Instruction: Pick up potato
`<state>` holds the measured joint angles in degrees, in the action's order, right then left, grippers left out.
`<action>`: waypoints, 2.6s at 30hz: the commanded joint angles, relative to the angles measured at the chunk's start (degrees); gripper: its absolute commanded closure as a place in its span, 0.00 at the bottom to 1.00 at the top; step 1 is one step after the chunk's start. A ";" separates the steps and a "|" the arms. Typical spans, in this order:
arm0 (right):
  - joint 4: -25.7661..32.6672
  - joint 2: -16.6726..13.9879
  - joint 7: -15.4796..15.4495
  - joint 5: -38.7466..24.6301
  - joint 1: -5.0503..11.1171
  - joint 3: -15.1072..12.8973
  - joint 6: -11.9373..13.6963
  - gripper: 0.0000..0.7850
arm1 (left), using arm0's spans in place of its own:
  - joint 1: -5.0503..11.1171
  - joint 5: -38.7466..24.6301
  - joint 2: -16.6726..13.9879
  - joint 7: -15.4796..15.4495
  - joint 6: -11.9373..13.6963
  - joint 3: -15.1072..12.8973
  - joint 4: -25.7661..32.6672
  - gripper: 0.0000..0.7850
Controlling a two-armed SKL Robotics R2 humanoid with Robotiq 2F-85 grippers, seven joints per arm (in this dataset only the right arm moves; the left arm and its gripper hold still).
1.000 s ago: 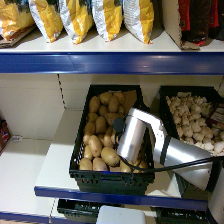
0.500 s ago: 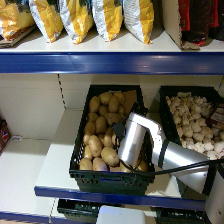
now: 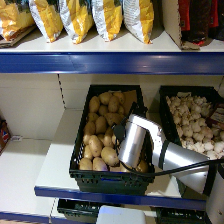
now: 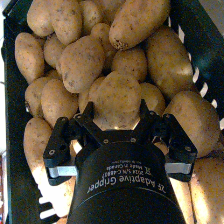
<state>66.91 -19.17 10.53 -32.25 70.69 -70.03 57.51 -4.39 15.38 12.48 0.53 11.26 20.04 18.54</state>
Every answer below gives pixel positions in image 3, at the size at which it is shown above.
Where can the slotted shelf upright strip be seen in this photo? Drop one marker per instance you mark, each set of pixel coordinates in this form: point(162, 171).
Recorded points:
point(61, 91)

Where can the yellow potato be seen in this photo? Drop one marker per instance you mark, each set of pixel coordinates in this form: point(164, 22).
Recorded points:
point(89, 128)
point(113, 104)
point(94, 104)
point(113, 118)
point(101, 124)
point(103, 110)
point(88, 152)
point(85, 164)
point(110, 156)
point(105, 98)
point(108, 130)
point(107, 140)
point(86, 139)
point(99, 164)
point(115, 169)
point(121, 110)
point(119, 96)
point(93, 117)
point(95, 145)
point(142, 166)
point(124, 168)

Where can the brown cardboard sheet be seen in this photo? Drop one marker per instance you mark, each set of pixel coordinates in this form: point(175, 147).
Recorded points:
point(130, 98)

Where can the dark red packet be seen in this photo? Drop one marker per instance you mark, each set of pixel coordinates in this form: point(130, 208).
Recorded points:
point(217, 16)

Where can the dark green crate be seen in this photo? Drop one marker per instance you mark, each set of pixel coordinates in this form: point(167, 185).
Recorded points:
point(180, 216)
point(78, 210)

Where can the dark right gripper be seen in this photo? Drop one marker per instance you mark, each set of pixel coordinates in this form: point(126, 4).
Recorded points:
point(119, 132)

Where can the long white shelf blue edge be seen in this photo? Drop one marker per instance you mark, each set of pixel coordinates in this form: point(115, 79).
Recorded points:
point(100, 62)

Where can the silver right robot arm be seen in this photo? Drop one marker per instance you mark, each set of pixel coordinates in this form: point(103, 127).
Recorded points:
point(176, 156)

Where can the small white price label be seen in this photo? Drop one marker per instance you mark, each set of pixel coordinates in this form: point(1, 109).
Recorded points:
point(17, 137)

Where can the black plastic mushroom crate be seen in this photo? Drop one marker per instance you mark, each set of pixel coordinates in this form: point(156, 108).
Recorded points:
point(165, 113)

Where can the low white shelf blue edge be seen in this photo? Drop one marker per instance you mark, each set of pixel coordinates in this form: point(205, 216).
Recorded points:
point(20, 180)

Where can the white mushroom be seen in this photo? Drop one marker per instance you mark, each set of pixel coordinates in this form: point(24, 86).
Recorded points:
point(219, 146)
point(199, 136)
point(200, 100)
point(207, 132)
point(199, 147)
point(176, 119)
point(211, 154)
point(196, 126)
point(175, 101)
point(209, 144)
point(187, 130)
point(183, 109)

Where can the black plastic potato crate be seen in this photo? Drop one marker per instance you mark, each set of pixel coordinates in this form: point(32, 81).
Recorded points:
point(100, 181)

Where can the beige cardboard display box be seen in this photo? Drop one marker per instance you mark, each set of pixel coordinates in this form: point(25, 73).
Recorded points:
point(171, 23)

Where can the dark brown packet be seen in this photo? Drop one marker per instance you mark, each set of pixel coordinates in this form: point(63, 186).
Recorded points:
point(199, 20)

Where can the yellow white snack bag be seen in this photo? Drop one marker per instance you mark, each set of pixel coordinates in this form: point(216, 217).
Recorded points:
point(13, 18)
point(140, 18)
point(77, 20)
point(46, 20)
point(108, 18)

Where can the flat brown cardboard tray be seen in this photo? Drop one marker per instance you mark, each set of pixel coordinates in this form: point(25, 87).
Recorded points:
point(16, 38)

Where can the red blue carton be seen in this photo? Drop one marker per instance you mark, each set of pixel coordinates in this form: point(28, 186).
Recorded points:
point(4, 136)

